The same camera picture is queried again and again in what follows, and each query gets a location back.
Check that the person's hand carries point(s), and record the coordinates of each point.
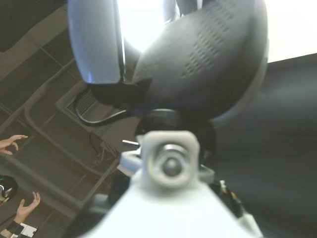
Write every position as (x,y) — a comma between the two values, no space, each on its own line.
(24,212)
(8,145)

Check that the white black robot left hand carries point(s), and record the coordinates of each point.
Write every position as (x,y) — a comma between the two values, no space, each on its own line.
(198,74)

